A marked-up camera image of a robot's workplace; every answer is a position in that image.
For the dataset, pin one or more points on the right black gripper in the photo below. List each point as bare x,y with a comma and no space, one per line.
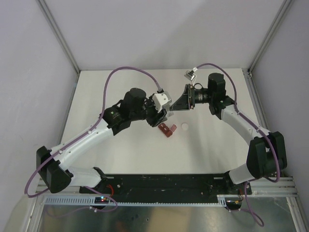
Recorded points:
185,103

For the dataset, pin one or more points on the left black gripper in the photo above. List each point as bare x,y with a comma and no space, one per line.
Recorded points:
156,118

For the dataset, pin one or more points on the red pill organizer box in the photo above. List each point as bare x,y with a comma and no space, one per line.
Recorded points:
167,131

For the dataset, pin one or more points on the white bottle cap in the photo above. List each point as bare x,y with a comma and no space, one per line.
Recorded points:
185,126

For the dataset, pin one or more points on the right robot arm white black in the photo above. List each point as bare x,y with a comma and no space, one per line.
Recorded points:
267,153

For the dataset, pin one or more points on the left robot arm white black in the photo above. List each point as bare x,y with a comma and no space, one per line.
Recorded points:
55,165

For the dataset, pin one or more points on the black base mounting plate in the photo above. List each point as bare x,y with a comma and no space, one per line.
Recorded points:
169,186

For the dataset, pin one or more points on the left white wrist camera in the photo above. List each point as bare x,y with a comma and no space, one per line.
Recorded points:
162,101

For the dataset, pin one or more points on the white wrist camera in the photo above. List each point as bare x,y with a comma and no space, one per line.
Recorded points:
162,101
190,75

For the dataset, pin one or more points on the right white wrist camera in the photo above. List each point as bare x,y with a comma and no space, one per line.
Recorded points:
190,75

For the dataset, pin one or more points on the grey slotted cable duct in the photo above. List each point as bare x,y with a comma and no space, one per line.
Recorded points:
104,201

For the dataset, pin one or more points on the right aluminium frame post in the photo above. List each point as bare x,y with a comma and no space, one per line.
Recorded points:
270,34

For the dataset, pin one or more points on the aluminium frame post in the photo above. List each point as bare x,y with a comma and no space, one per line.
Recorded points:
270,34
58,34

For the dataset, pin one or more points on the left aluminium frame post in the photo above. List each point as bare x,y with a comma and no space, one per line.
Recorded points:
58,34

